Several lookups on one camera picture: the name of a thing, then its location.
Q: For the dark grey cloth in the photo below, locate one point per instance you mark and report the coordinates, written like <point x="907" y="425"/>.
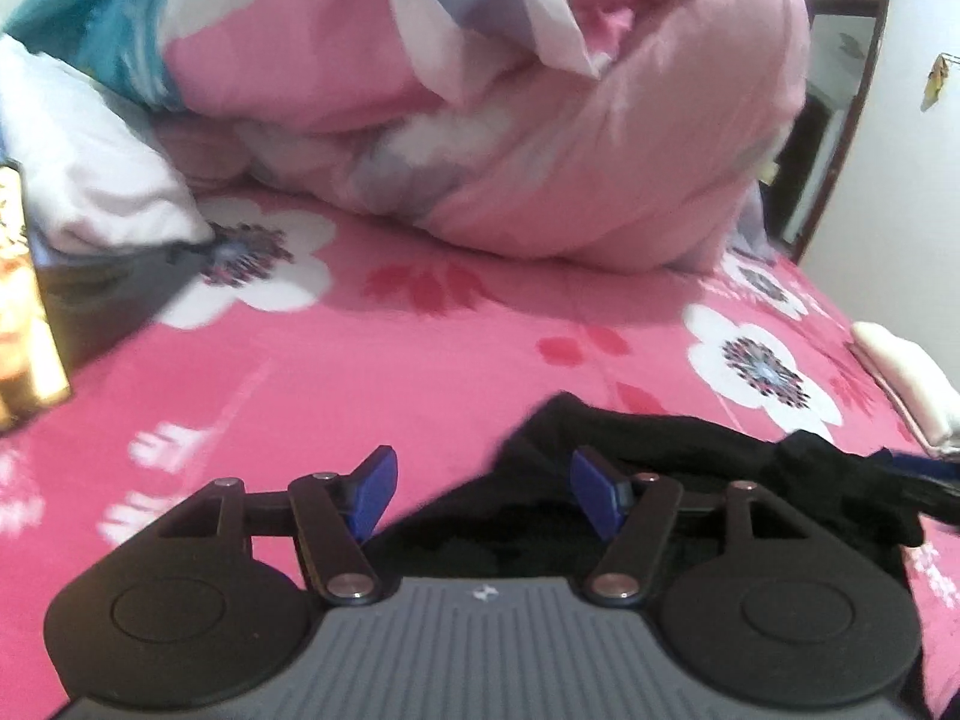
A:
<point x="97" y="300"/>

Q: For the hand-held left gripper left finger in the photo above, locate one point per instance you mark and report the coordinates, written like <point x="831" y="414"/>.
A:
<point x="375" y="487"/>

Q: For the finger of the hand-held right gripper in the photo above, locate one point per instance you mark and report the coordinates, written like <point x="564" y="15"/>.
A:
<point x="937" y="487"/>

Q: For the white pillow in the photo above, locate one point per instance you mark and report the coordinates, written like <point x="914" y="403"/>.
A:
<point x="82" y="157"/>

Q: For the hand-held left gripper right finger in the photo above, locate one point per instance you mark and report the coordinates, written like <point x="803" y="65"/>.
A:
<point x="592" y="491"/>

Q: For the pink floral bed sheet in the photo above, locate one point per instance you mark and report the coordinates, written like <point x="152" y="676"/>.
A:
<point x="375" y="360"/>

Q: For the dark framed mirror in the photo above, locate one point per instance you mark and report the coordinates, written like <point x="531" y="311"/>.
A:
<point x="840" y="90"/>

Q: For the pink patterned quilt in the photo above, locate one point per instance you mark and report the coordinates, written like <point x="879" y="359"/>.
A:
<point x="337" y="52"/>

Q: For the black shirt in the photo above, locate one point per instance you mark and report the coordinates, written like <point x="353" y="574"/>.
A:
<point x="540" y="450"/>

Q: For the folded white cloth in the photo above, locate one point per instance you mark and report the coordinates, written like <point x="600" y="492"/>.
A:
<point x="907" y="375"/>

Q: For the smartphone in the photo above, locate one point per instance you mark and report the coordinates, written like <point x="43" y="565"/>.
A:
<point x="22" y="330"/>

